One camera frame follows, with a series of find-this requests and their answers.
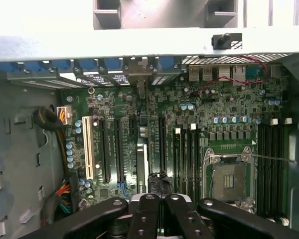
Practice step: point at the black RAM slot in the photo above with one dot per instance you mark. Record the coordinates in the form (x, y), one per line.
(176, 161)
(198, 161)
(275, 169)
(192, 161)
(262, 169)
(183, 161)
(269, 169)
(282, 169)

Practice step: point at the black PCIe expansion slot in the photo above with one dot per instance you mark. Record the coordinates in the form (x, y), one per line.
(105, 152)
(162, 144)
(119, 152)

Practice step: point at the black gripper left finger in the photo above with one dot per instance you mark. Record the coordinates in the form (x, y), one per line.
(144, 219)

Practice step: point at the CPU socket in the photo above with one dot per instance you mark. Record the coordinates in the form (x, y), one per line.
(229, 179)

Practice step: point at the open dark PC case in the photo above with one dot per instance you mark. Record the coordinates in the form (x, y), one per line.
(139, 42)

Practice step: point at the thin metal locking lever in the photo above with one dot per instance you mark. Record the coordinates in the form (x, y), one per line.
(274, 158)

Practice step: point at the white PCI expansion slot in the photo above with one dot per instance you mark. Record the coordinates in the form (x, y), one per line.
(88, 149)

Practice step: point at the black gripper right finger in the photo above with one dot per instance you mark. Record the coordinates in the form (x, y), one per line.
(184, 219)

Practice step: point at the green motherboard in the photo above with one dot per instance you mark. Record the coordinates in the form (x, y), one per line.
(164, 104)

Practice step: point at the white power connector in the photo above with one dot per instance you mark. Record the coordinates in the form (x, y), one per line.
(63, 114)

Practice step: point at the short black expansion slot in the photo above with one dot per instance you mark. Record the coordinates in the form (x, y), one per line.
(132, 127)

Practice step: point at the black chassis switch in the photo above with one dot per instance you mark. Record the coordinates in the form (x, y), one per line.
(221, 41)

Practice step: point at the grey plastic parts rack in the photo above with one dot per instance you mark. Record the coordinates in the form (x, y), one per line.
(164, 15)

